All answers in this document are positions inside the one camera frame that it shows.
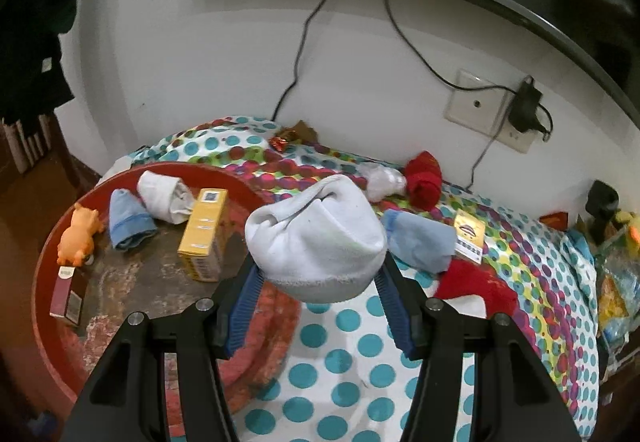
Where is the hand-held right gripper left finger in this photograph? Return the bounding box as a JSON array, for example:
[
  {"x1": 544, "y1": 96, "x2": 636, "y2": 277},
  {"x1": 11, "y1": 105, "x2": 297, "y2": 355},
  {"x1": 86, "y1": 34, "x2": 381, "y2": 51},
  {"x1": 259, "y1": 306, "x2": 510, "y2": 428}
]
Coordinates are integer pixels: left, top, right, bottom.
[{"x1": 60, "y1": 252, "x2": 263, "y2": 442}]

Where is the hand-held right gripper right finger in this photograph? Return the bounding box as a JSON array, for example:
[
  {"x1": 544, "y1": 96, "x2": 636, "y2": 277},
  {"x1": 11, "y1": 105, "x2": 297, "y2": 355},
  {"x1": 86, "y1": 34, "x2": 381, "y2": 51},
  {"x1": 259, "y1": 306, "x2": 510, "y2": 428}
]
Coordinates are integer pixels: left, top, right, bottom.
[{"x1": 372, "y1": 256, "x2": 583, "y2": 442}]

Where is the large red sock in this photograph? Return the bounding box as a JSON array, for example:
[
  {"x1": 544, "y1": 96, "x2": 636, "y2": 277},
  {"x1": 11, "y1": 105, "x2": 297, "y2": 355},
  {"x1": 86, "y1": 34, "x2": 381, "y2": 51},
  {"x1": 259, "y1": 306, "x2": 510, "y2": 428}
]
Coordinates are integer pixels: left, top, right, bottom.
[{"x1": 432, "y1": 258, "x2": 520, "y2": 318}]

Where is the light blue sock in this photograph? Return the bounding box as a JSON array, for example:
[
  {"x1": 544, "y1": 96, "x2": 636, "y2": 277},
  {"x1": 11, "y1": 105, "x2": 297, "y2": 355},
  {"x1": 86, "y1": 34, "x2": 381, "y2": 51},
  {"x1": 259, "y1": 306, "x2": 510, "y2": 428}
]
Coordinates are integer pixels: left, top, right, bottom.
[{"x1": 381, "y1": 209, "x2": 457, "y2": 273}]

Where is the yellow carton box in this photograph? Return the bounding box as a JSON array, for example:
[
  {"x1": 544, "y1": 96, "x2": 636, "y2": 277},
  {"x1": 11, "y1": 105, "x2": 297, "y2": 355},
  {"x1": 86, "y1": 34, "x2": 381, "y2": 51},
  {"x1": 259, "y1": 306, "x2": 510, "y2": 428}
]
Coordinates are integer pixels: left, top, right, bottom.
[{"x1": 177, "y1": 188, "x2": 230, "y2": 282}]

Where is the large white sock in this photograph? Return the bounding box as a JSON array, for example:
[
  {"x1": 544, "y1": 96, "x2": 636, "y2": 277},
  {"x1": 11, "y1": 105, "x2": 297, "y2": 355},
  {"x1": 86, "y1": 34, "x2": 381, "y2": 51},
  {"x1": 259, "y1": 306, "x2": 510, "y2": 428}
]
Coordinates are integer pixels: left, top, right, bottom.
[{"x1": 245, "y1": 175, "x2": 388, "y2": 304}]

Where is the round red tray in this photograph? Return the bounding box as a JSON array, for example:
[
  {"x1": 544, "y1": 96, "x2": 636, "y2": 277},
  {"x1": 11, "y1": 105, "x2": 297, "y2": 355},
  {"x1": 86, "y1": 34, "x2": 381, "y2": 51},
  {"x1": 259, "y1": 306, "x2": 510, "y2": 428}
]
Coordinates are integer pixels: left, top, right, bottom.
[{"x1": 31, "y1": 162, "x2": 303, "y2": 425}]

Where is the white sock with grey trim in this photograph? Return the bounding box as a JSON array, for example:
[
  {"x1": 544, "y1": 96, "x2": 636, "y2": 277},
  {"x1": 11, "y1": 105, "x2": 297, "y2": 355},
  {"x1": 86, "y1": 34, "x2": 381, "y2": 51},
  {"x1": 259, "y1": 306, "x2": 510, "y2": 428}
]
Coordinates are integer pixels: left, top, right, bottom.
[{"x1": 136, "y1": 171, "x2": 196, "y2": 224}]

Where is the blue sock with dark cuff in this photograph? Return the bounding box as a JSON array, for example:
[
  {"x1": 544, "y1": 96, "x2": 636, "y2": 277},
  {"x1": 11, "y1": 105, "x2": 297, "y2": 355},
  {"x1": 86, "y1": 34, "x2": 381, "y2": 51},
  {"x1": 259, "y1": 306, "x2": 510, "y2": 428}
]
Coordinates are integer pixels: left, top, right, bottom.
[{"x1": 108, "y1": 189, "x2": 158, "y2": 250}]

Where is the red rectangular box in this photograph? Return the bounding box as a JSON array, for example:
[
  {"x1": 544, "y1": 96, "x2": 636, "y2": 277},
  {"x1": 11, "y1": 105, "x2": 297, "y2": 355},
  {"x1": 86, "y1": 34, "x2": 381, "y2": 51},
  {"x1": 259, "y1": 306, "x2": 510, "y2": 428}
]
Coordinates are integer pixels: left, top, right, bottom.
[{"x1": 49, "y1": 265, "x2": 90, "y2": 325}]

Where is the orange toy pig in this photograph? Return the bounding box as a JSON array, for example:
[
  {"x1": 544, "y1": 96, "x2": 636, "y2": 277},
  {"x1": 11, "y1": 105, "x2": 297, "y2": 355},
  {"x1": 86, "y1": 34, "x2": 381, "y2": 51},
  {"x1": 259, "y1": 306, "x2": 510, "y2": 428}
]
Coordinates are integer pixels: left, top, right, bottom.
[{"x1": 57, "y1": 203, "x2": 106, "y2": 268}]

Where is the polka dot tablecloth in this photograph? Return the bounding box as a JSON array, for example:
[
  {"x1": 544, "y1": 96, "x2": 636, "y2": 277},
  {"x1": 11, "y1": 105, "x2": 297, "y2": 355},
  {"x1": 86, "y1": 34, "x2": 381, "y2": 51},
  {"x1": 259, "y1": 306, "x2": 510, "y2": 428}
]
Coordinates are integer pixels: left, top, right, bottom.
[{"x1": 97, "y1": 115, "x2": 608, "y2": 442}]

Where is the gold flat packet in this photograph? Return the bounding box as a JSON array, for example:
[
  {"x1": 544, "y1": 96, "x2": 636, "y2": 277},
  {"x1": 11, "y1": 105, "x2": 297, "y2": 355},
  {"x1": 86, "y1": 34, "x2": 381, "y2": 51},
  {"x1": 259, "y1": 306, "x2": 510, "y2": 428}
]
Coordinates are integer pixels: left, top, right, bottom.
[{"x1": 452, "y1": 209, "x2": 486, "y2": 264}]

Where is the clear plastic bag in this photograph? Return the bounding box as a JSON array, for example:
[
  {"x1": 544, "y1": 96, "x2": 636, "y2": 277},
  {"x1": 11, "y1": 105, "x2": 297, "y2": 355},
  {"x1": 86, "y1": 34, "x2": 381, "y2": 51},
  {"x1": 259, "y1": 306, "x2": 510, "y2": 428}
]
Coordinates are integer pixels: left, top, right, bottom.
[{"x1": 357, "y1": 162, "x2": 408, "y2": 202}]

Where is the small red rolled sock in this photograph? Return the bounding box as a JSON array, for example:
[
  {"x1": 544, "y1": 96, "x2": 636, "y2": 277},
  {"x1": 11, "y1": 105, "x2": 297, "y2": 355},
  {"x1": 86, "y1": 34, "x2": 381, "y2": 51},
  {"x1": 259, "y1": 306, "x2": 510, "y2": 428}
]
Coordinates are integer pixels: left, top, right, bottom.
[{"x1": 404, "y1": 151, "x2": 444, "y2": 212}]

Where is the brown paper wrapper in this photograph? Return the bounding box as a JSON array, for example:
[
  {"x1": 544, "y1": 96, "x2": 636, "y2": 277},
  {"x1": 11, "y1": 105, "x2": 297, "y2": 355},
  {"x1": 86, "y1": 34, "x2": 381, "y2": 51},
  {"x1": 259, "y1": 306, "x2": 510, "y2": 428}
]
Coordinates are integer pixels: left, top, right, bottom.
[{"x1": 280, "y1": 119, "x2": 321, "y2": 143}]

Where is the clear bag of colourful packets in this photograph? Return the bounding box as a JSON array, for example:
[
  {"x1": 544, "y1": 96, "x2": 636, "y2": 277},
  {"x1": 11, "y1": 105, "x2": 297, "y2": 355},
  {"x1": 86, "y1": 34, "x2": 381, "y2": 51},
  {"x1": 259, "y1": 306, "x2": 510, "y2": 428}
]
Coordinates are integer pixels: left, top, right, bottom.
[{"x1": 595, "y1": 227, "x2": 640, "y2": 363}]

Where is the black plug-in charger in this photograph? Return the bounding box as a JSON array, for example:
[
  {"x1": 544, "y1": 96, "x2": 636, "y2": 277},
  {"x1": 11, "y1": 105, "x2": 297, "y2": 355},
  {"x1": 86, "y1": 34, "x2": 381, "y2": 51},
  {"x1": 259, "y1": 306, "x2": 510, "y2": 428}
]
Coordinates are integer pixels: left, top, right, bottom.
[{"x1": 507, "y1": 76, "x2": 555, "y2": 143}]

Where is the yellow plush toy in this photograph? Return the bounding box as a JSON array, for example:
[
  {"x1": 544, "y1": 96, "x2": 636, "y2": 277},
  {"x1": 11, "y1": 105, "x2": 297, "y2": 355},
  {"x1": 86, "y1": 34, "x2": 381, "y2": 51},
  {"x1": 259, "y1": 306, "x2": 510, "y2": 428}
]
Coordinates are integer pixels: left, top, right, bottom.
[{"x1": 617, "y1": 209, "x2": 640, "y2": 245}]

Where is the dark green garment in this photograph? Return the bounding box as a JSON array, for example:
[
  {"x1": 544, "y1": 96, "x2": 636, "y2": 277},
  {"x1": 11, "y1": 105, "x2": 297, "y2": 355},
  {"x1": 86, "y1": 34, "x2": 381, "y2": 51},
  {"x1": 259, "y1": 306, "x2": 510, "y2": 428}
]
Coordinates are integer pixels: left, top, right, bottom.
[{"x1": 0, "y1": 0, "x2": 83, "y2": 123}]

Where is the thin black charger cable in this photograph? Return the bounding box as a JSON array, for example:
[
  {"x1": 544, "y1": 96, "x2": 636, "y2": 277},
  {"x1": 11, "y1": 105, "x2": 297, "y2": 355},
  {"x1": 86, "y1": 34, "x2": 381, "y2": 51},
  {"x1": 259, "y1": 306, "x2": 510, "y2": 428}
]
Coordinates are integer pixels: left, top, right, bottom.
[{"x1": 467, "y1": 122, "x2": 511, "y2": 190}]

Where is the beige wall socket plate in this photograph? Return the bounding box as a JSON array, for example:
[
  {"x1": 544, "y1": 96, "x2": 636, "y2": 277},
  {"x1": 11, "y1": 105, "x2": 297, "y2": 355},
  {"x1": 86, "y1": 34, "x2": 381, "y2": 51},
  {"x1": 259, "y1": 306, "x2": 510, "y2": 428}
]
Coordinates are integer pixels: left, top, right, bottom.
[{"x1": 445, "y1": 69, "x2": 536, "y2": 154}]

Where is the black television power cable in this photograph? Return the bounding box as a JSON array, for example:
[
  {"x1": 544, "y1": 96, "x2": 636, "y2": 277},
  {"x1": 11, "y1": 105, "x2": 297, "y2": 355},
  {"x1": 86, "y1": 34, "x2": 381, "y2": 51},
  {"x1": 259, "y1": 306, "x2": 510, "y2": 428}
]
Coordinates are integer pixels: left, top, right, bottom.
[{"x1": 270, "y1": 0, "x2": 343, "y2": 122}]

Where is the black television signal cable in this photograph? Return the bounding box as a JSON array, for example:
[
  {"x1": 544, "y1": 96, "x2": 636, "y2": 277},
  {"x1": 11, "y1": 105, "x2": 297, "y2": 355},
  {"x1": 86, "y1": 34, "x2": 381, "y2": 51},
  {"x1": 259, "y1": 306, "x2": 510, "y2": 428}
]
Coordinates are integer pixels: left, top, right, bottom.
[{"x1": 382, "y1": 0, "x2": 521, "y2": 93}]

